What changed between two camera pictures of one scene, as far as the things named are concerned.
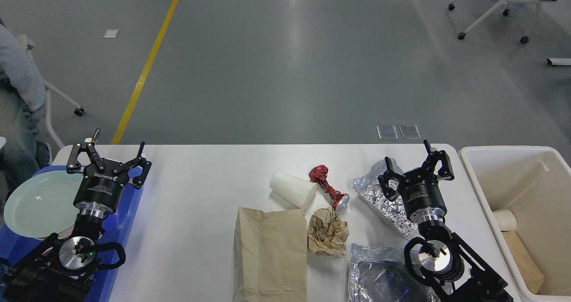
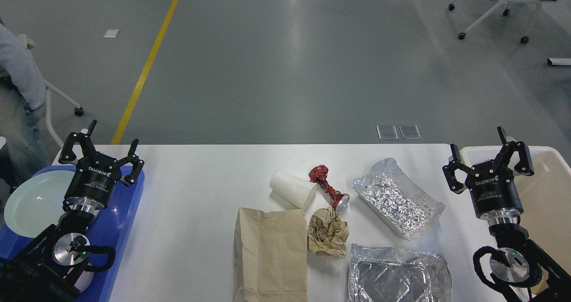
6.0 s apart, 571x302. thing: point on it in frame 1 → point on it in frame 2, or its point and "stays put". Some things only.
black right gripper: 423,198 → 494,194
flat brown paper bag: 270,256 stays put
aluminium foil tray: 381,275 stays put
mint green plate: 44,203 stays put
